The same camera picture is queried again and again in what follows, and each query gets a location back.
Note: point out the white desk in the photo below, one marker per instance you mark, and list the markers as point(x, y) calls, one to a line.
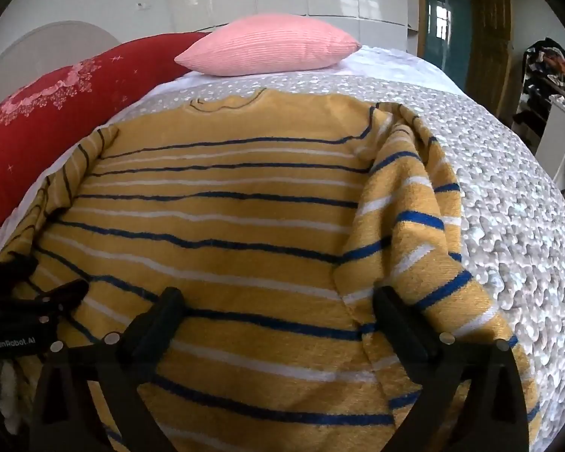
point(562, 141)

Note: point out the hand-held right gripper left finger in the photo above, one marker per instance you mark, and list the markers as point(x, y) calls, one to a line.
point(165, 310)

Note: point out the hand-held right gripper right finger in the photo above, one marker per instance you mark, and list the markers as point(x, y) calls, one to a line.
point(391, 313)

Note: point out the pink ribbed pillow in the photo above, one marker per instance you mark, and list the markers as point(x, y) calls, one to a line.
point(268, 47)

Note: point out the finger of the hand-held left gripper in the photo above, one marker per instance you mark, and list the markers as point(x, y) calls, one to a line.
point(61, 299)
point(7, 273)

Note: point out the grey quilted blanket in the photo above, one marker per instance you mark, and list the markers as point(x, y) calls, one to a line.
point(494, 207)

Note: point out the beige arched headboard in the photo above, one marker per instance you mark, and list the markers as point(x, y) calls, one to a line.
point(33, 52)

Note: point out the yellow striped sweater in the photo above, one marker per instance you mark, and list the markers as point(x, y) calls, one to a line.
point(245, 226)

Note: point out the dark rack with clothes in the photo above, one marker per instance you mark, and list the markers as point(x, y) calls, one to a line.
point(544, 75)

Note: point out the red floral pillow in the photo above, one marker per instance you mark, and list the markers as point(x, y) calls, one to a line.
point(52, 117)

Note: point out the teal door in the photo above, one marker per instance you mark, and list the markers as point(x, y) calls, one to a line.
point(445, 19)

